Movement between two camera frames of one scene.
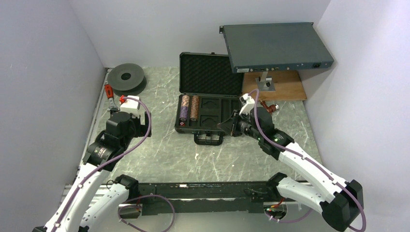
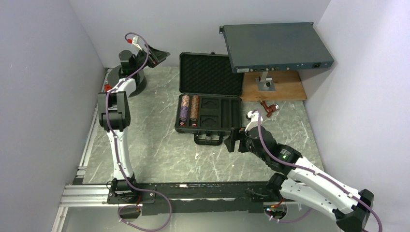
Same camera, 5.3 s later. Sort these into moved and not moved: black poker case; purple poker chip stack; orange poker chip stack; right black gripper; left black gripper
Moved: left black gripper; right black gripper
Not moved: orange poker chip stack; black poker case; purple poker chip stack
